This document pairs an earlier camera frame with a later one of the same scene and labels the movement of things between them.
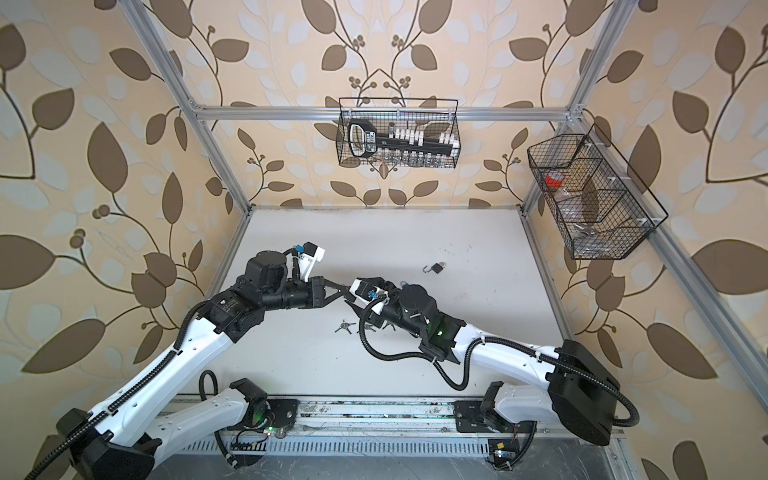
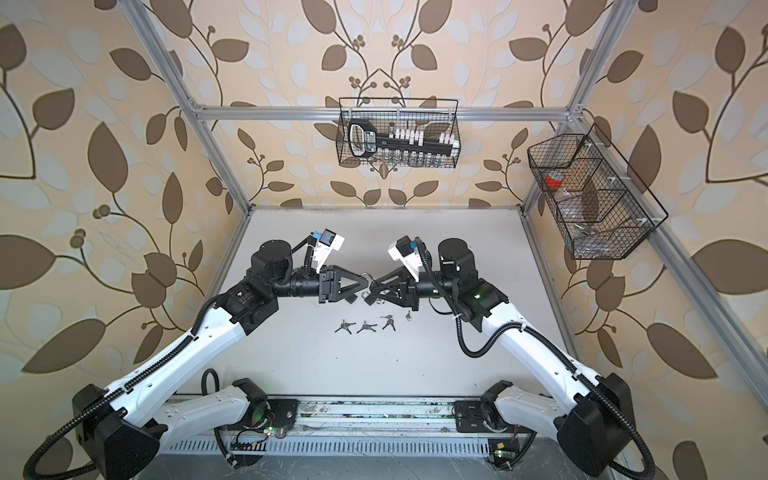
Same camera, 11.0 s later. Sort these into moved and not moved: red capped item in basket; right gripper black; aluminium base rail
Moved: right gripper black
Not moved: red capped item in basket; aluminium base rail
